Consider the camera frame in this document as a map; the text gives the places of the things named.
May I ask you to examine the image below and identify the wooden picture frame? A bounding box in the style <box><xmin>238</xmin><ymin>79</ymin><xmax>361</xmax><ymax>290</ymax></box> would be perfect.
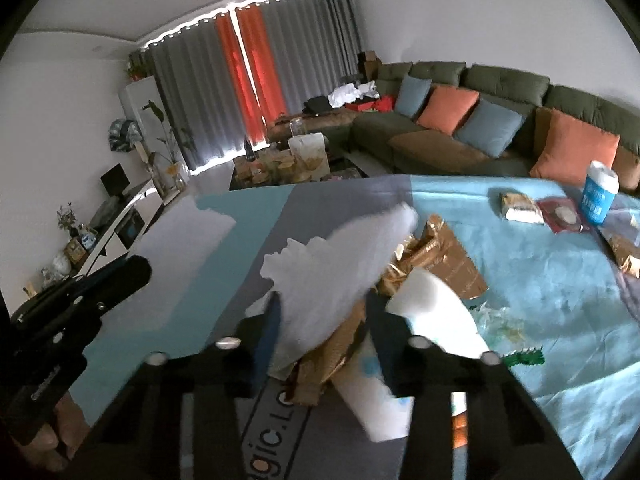
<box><xmin>65</xmin><ymin>237</ymin><xmax>88</xmax><ymax>266</ymax></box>

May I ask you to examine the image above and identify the white tv cabinet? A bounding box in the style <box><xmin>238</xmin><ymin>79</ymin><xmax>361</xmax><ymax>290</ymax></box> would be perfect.
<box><xmin>25</xmin><ymin>177</ymin><xmax>168</xmax><ymax>311</ymax></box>

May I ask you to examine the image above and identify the dark coffee table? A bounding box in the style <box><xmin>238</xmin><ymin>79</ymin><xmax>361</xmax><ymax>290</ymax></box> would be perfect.
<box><xmin>230</xmin><ymin>132</ymin><xmax>368</xmax><ymax>191</ymax></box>

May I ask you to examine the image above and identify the blue grey tablecloth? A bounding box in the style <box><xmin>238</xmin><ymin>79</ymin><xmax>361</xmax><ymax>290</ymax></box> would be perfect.
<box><xmin>75</xmin><ymin>172</ymin><xmax>640</xmax><ymax>480</ymax></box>

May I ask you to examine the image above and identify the large blue cushion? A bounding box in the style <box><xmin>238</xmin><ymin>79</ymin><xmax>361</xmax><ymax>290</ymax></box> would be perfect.
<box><xmin>454</xmin><ymin>98</ymin><xmax>525</xmax><ymax>158</ymax></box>

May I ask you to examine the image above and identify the white tall cabinet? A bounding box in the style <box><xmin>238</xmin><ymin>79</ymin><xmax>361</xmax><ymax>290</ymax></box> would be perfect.
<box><xmin>120</xmin><ymin>76</ymin><xmax>173</xmax><ymax>171</ymax></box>

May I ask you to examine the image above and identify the small orange cushion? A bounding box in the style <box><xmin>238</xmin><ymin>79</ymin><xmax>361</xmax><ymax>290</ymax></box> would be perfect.
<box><xmin>416</xmin><ymin>85</ymin><xmax>480</xmax><ymax>136</ymax></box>

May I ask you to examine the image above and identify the large orange cushion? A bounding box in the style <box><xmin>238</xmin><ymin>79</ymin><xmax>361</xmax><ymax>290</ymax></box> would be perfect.
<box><xmin>530</xmin><ymin>108</ymin><xmax>621</xmax><ymax>191</ymax></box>

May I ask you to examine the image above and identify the green sofa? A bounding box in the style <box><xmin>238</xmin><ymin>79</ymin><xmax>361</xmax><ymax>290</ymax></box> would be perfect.
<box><xmin>267</xmin><ymin>60</ymin><xmax>640</xmax><ymax>181</ymax></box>

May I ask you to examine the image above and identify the small blue cushion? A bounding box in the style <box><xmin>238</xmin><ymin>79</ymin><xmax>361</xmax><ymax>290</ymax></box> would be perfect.
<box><xmin>392</xmin><ymin>75</ymin><xmax>432</xmax><ymax>120</ymax></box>

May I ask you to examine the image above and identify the teal patterned cover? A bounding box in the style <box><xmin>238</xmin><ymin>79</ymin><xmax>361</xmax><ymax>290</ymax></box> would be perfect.
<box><xmin>107</xmin><ymin>117</ymin><xmax>143</xmax><ymax>153</ymax></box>

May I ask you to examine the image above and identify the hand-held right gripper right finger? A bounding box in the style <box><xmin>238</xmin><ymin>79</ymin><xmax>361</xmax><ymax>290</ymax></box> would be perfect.
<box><xmin>365</xmin><ymin>291</ymin><xmax>586</xmax><ymax>480</ymax></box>

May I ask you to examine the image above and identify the tall leafy plant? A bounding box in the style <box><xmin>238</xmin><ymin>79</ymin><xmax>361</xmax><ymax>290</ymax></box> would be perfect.
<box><xmin>140</xmin><ymin>100</ymin><xmax>196</xmax><ymax>181</ymax></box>

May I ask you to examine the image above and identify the person's left hand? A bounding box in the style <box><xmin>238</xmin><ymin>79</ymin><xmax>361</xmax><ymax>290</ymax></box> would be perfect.
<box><xmin>30</xmin><ymin>391</ymin><xmax>92</xmax><ymax>462</ymax></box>

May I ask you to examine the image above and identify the blue and white cup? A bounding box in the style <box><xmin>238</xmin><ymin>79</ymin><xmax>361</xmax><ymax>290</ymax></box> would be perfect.
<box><xmin>581</xmin><ymin>160</ymin><xmax>621</xmax><ymax>227</ymax></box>

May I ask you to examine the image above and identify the white tissue paper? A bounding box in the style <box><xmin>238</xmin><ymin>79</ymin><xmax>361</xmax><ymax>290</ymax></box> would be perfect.
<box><xmin>260</xmin><ymin>202</ymin><xmax>421</xmax><ymax>378</ymax></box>

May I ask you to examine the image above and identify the grey and orange curtain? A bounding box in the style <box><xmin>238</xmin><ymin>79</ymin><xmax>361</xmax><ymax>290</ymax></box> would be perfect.
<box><xmin>145</xmin><ymin>10</ymin><xmax>251</xmax><ymax>173</ymax></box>
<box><xmin>235</xmin><ymin>0</ymin><xmax>366</xmax><ymax>143</ymax></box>

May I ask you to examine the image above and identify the red cloth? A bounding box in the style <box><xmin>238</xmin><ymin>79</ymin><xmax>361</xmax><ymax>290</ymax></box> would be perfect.
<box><xmin>350</xmin><ymin>95</ymin><xmax>396</xmax><ymax>113</ymax></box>

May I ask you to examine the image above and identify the dried flower vase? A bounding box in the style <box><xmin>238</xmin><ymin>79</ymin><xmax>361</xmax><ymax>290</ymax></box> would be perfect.
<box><xmin>56</xmin><ymin>203</ymin><xmax>81</xmax><ymax>237</ymax></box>

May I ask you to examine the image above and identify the white cloth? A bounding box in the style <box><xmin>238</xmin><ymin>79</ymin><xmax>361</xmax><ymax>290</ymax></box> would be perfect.
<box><xmin>327</xmin><ymin>81</ymin><xmax>381</xmax><ymax>108</ymax></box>

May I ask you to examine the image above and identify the black monitor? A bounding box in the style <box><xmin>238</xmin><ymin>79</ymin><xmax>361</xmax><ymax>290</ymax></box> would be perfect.
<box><xmin>100</xmin><ymin>162</ymin><xmax>128</xmax><ymax>198</ymax></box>

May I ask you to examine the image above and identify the green plastic piece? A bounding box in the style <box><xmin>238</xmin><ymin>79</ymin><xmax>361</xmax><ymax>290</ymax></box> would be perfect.
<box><xmin>501</xmin><ymin>347</ymin><xmax>546</xmax><ymax>368</ymax></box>

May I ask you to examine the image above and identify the crumpled gold wrapper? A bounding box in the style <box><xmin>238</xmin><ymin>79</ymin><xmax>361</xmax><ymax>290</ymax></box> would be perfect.
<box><xmin>290</xmin><ymin>300</ymin><xmax>372</xmax><ymax>407</ymax></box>

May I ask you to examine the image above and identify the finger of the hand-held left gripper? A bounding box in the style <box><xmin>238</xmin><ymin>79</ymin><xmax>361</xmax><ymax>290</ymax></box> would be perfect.
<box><xmin>89</xmin><ymin>255</ymin><xmax>153</xmax><ymax>314</ymax></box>
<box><xmin>9</xmin><ymin>275</ymin><xmax>104</xmax><ymax>342</ymax></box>

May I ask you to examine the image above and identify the beige snack packet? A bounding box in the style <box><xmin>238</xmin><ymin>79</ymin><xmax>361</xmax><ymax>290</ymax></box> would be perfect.
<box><xmin>499</xmin><ymin>191</ymin><xmax>545</xmax><ymax>224</ymax></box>

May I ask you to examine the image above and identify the gold foil wrapper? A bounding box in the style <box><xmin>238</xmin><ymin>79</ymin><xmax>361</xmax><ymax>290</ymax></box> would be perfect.
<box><xmin>607</xmin><ymin>234</ymin><xmax>640</xmax><ymax>279</ymax></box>

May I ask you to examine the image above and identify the cluster of glass jars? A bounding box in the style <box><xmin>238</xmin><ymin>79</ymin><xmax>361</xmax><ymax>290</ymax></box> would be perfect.
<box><xmin>235</xmin><ymin>145</ymin><xmax>301</xmax><ymax>186</ymax></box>

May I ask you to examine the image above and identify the red packet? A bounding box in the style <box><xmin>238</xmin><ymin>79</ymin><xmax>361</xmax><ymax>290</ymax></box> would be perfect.
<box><xmin>536</xmin><ymin>197</ymin><xmax>592</xmax><ymax>234</ymax></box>

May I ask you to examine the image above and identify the clear plastic wrapper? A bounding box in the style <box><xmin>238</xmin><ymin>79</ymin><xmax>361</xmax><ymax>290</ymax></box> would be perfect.
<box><xmin>470</xmin><ymin>301</ymin><xmax>526</xmax><ymax>346</ymax></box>

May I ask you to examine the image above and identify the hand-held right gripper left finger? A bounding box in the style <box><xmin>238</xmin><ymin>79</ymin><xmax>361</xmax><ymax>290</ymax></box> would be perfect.
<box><xmin>70</xmin><ymin>292</ymin><xmax>283</xmax><ymax>480</ymax></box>

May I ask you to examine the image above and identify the brown paper bag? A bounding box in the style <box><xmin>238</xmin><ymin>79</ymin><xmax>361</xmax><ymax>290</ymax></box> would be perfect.
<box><xmin>357</xmin><ymin>51</ymin><xmax>383</xmax><ymax>83</ymax></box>

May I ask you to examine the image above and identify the small potted plant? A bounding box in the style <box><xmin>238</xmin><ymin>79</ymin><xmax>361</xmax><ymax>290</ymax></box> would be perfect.
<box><xmin>125</xmin><ymin>52</ymin><xmax>151</xmax><ymax>81</ymax></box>

